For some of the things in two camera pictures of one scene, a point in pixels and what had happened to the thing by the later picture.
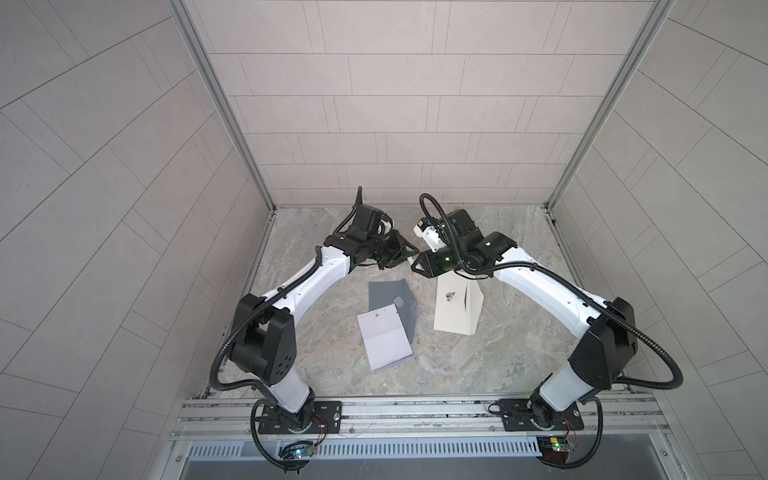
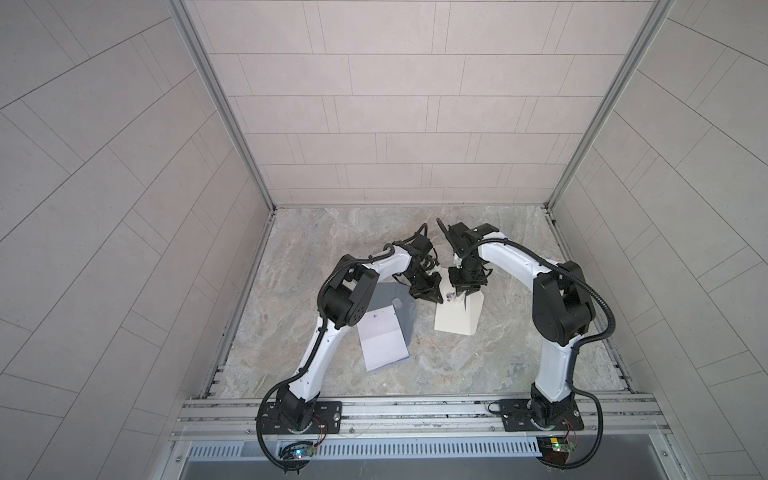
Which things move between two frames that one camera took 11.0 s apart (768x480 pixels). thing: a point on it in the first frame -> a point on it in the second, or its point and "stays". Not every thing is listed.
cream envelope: [458, 303] stays
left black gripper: [397, 253] -> [429, 292]
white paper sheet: [384, 336] stays
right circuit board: [555, 450] stays
